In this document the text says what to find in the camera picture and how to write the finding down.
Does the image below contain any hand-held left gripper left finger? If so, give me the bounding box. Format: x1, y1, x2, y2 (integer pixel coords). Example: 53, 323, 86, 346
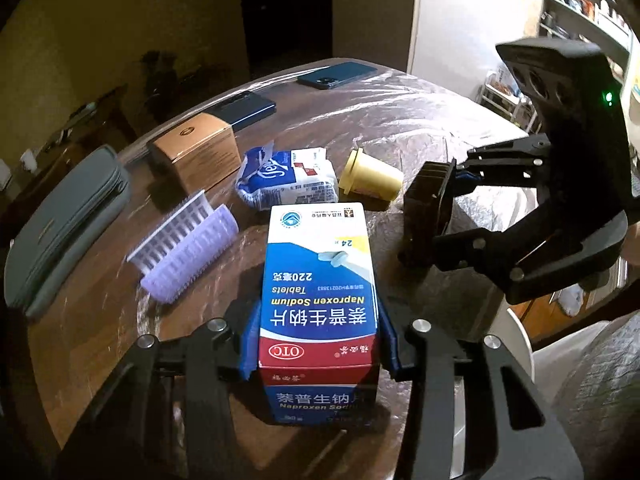
55, 300, 262, 480

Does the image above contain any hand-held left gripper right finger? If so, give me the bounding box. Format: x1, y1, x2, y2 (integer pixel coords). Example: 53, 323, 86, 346
381, 304, 587, 480

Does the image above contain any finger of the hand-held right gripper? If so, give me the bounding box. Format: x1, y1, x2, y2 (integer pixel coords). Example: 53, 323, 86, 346
454, 133, 552, 190
434, 194, 557, 282

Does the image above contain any dark brown ribbed tray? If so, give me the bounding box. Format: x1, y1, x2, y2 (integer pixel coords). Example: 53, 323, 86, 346
397, 157, 459, 269

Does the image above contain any blue white medicine box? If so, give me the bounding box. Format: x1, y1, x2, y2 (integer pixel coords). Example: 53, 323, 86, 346
257, 203, 382, 429

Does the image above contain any purple plastic brush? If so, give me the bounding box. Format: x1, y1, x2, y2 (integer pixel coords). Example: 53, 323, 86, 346
140, 203, 239, 305

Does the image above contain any yellow plastic cup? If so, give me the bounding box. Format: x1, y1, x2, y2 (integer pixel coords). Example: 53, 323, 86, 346
338, 147, 405, 202

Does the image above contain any purple plastic comb rack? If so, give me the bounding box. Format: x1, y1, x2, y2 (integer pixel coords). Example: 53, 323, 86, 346
126, 189, 214, 277

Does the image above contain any blue white tissue pack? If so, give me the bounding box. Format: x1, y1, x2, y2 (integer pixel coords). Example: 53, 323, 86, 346
234, 145, 340, 212

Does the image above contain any grey fabric cushion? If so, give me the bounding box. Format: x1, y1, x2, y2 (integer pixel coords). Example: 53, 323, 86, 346
549, 310, 640, 480

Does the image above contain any brown cardboard box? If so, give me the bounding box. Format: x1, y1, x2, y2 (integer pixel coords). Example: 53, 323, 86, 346
148, 112, 242, 194

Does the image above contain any grey zippered fabric case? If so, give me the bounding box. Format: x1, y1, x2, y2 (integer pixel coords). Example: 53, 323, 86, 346
4, 144, 133, 321

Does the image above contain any black flat box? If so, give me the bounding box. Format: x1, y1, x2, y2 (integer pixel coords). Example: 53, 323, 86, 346
206, 90, 278, 132

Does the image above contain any dark door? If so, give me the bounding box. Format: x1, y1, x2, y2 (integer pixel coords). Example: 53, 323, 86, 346
237, 0, 334, 77

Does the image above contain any dark wooden side table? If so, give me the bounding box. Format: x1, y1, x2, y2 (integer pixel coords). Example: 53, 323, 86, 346
37, 85, 128, 163

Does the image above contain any white wire cart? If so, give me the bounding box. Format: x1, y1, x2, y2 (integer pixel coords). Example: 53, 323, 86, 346
479, 66, 539, 132

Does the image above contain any white wall shelf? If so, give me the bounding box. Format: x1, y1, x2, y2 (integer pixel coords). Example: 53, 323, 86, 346
537, 0, 634, 68

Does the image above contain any dark smartphone with camera cluster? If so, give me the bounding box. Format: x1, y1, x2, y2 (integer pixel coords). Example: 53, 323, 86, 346
296, 61, 379, 92

